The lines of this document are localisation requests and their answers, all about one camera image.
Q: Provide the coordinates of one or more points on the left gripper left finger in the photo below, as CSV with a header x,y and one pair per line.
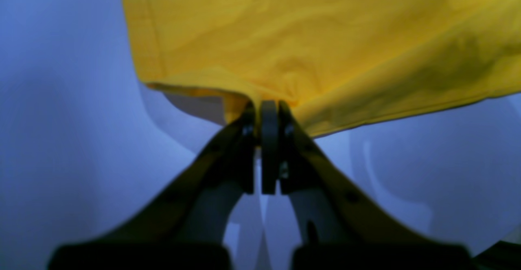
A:
x,y
183,227

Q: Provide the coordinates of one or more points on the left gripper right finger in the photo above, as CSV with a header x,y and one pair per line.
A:
x,y
341,227

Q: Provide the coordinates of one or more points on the yellow T-shirt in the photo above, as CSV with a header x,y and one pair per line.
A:
x,y
338,64

